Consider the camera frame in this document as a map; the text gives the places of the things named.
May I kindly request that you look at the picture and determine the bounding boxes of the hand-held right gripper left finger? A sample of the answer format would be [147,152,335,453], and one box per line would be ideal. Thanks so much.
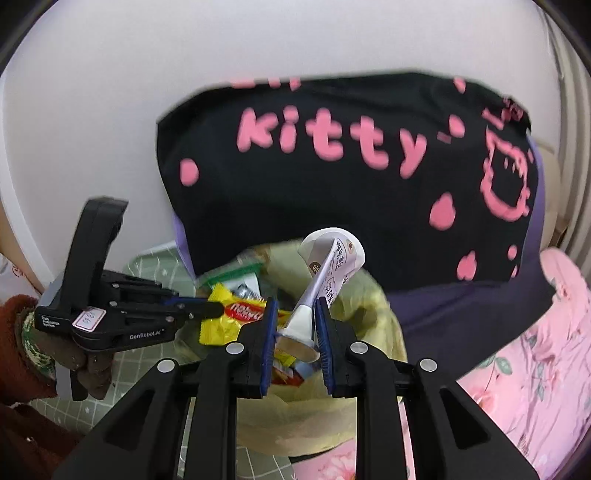
[53,295,280,480]

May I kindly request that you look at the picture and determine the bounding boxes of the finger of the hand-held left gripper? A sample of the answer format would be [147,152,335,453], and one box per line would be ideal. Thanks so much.
[173,302,223,325]
[161,295,211,309]

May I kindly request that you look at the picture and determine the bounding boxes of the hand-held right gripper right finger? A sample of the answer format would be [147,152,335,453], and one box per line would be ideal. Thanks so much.
[314,299,541,480]

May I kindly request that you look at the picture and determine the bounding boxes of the yellow wrapper with red label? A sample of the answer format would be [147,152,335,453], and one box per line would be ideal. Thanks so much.
[198,282,294,346]

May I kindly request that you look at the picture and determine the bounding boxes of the red snack wrapper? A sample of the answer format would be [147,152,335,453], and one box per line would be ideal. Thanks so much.
[270,348,305,386]

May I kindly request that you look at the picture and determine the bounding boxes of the white green milk pouch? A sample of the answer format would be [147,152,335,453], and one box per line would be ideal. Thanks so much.
[195,261,264,301]

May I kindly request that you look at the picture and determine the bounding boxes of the yellow-green cloth bag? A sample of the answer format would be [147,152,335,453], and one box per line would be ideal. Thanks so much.
[178,242,409,462]

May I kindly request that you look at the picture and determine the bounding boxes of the white purple drink pouch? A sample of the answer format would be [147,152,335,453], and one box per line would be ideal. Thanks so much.
[276,227,368,363]

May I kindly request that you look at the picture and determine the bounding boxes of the person's left hand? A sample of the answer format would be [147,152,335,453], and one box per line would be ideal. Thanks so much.
[28,329,114,400]

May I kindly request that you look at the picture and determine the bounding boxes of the green checked tablecloth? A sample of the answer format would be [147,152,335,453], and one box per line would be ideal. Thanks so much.
[60,240,296,480]

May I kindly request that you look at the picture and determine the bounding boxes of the black Kitty cushion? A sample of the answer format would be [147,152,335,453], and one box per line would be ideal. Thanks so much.
[171,134,555,384]

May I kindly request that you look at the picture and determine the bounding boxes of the black cushion with pink print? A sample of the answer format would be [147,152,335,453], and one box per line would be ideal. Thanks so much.
[156,69,541,296]

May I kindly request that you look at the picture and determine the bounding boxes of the person's dark red clothing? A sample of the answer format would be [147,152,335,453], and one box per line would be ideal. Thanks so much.
[0,399,98,480]

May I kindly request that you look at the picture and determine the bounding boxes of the pink floral bedsheet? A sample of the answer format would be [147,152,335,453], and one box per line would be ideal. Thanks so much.
[291,247,591,480]

